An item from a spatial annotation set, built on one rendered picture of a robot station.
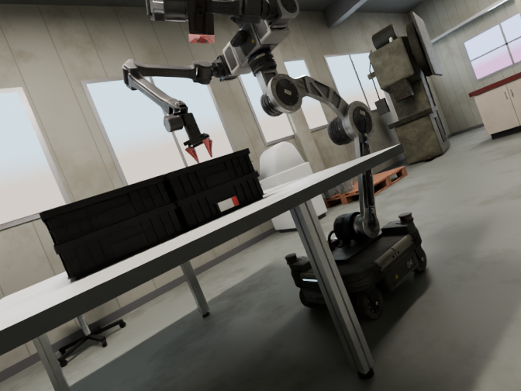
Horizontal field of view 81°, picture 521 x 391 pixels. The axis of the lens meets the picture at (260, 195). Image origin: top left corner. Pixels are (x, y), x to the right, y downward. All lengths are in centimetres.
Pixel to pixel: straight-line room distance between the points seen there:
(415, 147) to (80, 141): 539
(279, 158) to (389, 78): 322
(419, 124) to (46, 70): 564
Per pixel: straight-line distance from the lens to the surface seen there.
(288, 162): 405
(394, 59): 650
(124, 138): 391
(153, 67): 173
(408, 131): 640
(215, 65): 184
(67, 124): 391
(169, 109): 142
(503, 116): 620
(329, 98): 180
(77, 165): 378
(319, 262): 107
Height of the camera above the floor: 77
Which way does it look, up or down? 2 degrees down
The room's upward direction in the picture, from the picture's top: 22 degrees counter-clockwise
